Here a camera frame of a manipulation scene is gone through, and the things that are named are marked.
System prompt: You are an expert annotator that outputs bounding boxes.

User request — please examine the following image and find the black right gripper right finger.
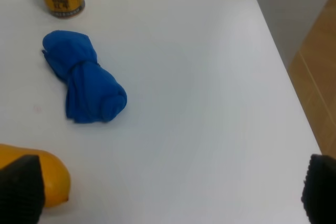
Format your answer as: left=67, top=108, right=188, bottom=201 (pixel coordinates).
left=301, top=154, right=335, bottom=224

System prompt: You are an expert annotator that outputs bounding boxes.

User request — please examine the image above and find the blue cloth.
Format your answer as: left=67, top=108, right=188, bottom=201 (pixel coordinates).
left=42, top=30, right=127, bottom=124

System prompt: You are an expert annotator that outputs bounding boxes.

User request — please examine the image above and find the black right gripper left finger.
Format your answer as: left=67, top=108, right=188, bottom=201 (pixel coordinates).
left=1, top=155, right=45, bottom=224

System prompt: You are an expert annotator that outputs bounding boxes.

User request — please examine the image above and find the yellow mango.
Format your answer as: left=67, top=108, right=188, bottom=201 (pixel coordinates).
left=1, top=144, right=71, bottom=208

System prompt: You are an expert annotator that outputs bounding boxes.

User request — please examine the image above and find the brown cardboard box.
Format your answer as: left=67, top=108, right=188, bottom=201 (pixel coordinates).
left=288, top=0, right=335, bottom=157

